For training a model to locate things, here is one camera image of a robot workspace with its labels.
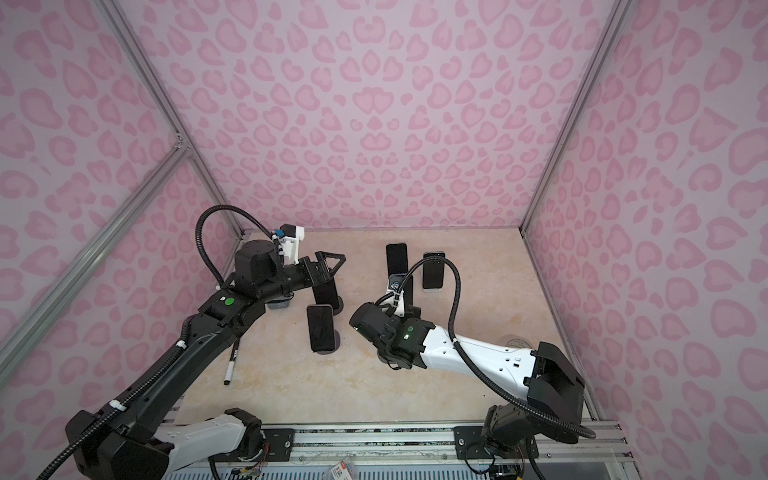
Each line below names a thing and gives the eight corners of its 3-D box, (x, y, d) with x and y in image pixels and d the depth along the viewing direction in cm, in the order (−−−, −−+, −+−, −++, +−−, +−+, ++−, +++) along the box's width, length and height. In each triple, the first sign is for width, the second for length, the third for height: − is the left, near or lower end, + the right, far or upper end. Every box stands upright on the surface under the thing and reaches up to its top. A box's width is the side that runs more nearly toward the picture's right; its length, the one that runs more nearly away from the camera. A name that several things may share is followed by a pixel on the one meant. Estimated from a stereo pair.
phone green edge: (313, 354, 90) (301, 333, 79) (317, 327, 95) (307, 304, 84) (336, 354, 90) (327, 333, 79) (339, 327, 95) (332, 304, 84)
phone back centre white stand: (389, 281, 107) (388, 258, 97) (387, 267, 111) (386, 244, 101) (407, 279, 107) (408, 256, 97) (404, 265, 111) (405, 242, 101)
